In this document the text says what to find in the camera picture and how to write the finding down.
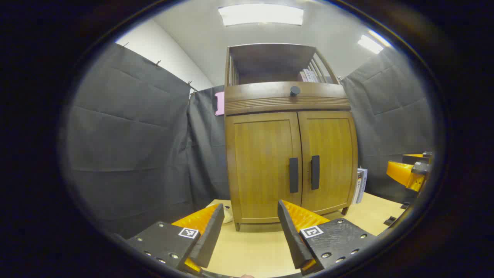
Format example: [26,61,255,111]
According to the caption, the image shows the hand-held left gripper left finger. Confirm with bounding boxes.
[127,203,225,273]

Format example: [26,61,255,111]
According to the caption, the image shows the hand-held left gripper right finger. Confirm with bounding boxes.
[277,200,377,275]

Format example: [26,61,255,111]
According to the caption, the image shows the black door handle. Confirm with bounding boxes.
[311,155,320,190]
[289,158,299,193]

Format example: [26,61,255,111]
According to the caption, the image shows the wooden shoe cabinet door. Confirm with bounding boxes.
[225,112,303,224]
[297,111,359,215]

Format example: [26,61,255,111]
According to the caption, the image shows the wooden double-door shoe cabinet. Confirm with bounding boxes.
[224,43,359,231]

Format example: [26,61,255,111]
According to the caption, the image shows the white books beside cabinet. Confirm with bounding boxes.
[352,168,368,204]

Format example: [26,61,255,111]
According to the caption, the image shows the books on cabinet shelf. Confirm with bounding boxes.
[297,69,319,82]

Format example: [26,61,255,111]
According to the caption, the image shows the small ceiling light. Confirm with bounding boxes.
[357,35,384,54]

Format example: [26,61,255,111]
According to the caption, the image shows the black backdrop cloth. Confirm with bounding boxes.
[64,42,435,238]

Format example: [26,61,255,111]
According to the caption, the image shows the large rectangular ceiling light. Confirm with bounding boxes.
[218,4,304,27]

